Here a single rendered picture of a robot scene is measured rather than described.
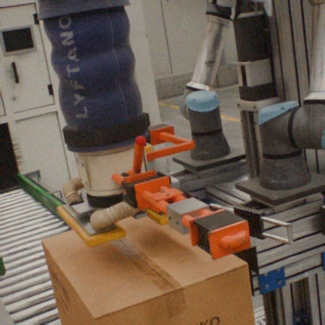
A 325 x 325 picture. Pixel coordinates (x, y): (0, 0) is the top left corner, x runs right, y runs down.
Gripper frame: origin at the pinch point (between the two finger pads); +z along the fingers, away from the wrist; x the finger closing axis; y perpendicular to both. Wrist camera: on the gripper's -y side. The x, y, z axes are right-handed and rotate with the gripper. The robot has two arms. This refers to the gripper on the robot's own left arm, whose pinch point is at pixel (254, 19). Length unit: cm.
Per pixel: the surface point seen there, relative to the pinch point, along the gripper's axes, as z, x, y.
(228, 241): 34, 32, 29
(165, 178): 31.3, -4.1, 25.2
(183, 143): 33, -38, 6
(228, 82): 145, -933, -482
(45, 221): 97, -200, 32
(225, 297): 64, -3, 15
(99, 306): 58, -6, 45
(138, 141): 22.3, -6.3, 29.0
